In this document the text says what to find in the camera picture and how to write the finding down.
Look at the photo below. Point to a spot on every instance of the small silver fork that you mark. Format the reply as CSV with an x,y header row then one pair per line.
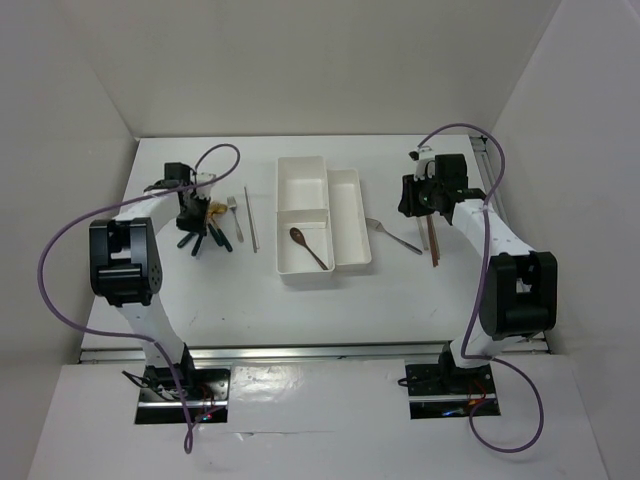
x,y
232,207

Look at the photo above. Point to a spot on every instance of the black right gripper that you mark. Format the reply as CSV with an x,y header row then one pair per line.
x,y
409,204

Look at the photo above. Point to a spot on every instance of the gold spoon green handle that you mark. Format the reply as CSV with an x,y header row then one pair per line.
x,y
215,210

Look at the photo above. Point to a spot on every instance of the white narrow tray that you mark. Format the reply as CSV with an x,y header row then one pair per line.
x,y
351,245

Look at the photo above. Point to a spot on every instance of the white divided utensil tray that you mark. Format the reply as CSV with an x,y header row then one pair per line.
x,y
302,199

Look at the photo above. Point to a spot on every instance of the white plastic spoon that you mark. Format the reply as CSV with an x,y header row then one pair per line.
x,y
423,233

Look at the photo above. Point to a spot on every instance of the aluminium side rail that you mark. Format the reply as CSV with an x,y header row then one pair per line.
x,y
500,165

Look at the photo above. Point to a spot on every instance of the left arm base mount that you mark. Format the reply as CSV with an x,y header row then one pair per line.
x,y
205,390

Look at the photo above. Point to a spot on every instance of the aluminium front rail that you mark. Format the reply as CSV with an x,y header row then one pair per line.
x,y
537,345

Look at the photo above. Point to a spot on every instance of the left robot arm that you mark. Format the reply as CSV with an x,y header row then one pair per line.
x,y
126,270

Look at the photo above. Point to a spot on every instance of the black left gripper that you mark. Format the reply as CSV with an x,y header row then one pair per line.
x,y
197,226

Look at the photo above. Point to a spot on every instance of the large silver fork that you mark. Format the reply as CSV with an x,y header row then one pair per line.
x,y
377,226

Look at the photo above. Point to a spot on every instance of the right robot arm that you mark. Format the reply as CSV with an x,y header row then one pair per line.
x,y
518,284

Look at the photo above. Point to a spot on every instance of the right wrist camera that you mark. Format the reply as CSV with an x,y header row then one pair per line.
x,y
422,157

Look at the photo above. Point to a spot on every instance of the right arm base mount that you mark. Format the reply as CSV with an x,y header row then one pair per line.
x,y
432,395

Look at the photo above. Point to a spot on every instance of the gold fork green handle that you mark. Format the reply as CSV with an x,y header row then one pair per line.
x,y
192,240

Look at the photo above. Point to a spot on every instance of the green handled utensil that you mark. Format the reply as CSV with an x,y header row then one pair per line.
x,y
197,245

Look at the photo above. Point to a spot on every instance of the silver chopstick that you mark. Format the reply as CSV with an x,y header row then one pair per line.
x,y
250,220
254,225

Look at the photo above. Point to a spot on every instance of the dark wooden spoon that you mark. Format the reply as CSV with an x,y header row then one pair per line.
x,y
298,237

